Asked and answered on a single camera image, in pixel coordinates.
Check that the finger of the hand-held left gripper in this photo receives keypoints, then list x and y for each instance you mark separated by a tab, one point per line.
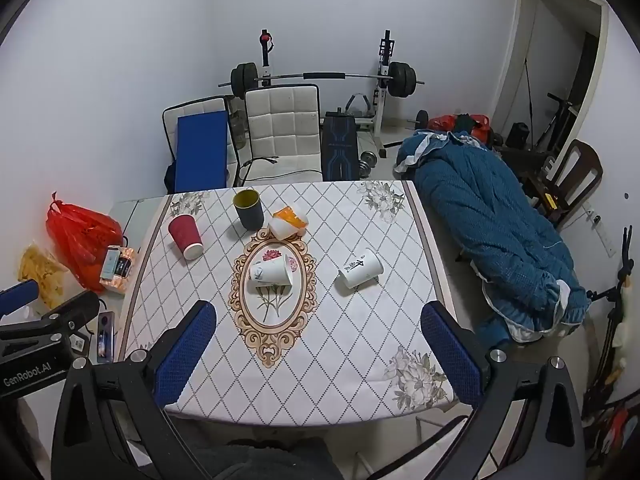
17	296
70	312

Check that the red bag with dark clothes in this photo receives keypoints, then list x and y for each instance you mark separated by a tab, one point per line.
452	122

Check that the black and blue weight bench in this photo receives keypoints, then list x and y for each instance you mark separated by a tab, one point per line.
340	145

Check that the orange and white paper cup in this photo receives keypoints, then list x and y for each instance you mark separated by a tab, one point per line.
289	222

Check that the blue foam pad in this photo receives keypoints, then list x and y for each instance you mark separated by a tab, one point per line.
201	152

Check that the black barbell with weights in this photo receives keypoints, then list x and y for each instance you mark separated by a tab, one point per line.
320	76

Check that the black scooter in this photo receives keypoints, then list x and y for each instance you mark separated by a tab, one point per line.
559	110

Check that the orange packaging box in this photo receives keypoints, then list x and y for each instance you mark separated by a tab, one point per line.
119	266

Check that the white floral diamond tablecloth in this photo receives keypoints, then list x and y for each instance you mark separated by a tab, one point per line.
350	330

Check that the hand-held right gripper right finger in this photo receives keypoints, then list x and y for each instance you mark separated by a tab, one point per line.
450	355

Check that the white table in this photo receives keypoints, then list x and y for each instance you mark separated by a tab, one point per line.
129	215

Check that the red paper cup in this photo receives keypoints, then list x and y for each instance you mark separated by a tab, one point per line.
184	235

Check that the white power strip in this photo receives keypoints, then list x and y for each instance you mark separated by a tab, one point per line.
600	232

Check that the red plastic bag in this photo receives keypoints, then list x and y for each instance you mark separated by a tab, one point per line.
80	237

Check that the brown wooden chair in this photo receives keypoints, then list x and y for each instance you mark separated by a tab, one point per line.
585	157

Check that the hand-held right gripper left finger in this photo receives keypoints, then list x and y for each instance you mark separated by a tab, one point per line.
186	355

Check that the small black weight bar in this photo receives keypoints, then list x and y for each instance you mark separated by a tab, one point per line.
420	119

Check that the grey dumbbell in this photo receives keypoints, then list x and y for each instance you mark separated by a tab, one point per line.
369	162

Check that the white quilted chair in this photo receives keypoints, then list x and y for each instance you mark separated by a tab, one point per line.
282	130
172	115

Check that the dark grey cup yellow inside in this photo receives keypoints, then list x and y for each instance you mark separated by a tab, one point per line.
250	212

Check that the white paper cup black print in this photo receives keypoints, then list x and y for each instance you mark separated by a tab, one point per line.
361	269

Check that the black speaker box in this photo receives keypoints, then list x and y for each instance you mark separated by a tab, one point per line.
517	135

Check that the plain white paper cup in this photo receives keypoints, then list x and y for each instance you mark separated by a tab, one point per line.
270	271

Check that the blue quilt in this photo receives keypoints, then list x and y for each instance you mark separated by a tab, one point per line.
492	230

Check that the white barbell rack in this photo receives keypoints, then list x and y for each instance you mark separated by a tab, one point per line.
384	85

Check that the yellow plastic bag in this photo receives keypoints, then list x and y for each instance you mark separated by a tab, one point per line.
42	272

